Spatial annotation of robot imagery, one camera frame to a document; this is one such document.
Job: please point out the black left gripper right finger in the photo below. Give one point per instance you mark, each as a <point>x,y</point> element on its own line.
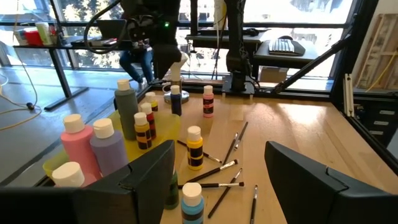
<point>311,193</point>

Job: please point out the small red paint bottle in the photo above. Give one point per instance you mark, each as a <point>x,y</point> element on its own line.
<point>152,123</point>

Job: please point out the black keyboard tray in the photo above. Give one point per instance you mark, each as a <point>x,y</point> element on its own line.
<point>280,60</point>

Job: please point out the small blue paint bottle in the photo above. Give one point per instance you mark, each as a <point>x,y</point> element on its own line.
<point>192,205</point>

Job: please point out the person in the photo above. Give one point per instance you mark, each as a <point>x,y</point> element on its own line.
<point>136,62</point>

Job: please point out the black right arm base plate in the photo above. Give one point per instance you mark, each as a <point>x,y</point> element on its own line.
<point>228,88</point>

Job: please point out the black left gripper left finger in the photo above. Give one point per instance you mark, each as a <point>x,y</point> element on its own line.
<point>109,202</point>

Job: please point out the large grey paint bottle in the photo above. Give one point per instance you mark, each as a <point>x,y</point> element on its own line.
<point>126,109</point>

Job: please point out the black laptop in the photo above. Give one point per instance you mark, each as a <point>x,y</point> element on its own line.
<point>110,29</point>

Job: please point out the white computer keyboard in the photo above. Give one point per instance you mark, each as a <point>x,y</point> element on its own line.
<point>281,45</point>

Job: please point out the small pink paint bottle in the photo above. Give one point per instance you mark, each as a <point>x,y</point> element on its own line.
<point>208,102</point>

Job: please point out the wooden pallet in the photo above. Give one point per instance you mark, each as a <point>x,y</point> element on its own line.
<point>377,46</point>

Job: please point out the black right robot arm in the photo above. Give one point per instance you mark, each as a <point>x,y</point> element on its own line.
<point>237,46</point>

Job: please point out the small yellow paint bottle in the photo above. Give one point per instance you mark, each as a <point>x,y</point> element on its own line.
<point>152,101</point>
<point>195,149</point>

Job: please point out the small green paint bottle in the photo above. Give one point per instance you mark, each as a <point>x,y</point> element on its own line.
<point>174,193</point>

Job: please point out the yellow translucent plastic bin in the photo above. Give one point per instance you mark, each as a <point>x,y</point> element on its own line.
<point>164,127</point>

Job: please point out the red container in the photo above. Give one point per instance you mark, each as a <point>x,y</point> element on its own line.
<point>33,38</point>

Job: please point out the silver aluminium extrusion piece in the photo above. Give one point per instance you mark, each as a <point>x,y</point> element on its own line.
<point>349,96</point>

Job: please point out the cardboard box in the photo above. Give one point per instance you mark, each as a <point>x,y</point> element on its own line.
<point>273,74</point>

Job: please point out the large light pink paint bottle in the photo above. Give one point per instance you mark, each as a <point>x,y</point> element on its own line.
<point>77,149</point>

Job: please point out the large coral red paint bottle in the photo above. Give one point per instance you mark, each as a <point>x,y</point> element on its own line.
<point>68,174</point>

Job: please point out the green and white cup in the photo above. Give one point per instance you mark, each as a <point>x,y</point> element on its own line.
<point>43,32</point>

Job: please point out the small dark purple paint bottle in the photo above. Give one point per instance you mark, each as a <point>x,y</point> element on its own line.
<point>176,102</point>

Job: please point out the black office desk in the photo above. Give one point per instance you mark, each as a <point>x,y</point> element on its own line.
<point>62,71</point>

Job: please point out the large purple paint bottle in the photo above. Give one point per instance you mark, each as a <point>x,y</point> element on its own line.
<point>109,152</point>

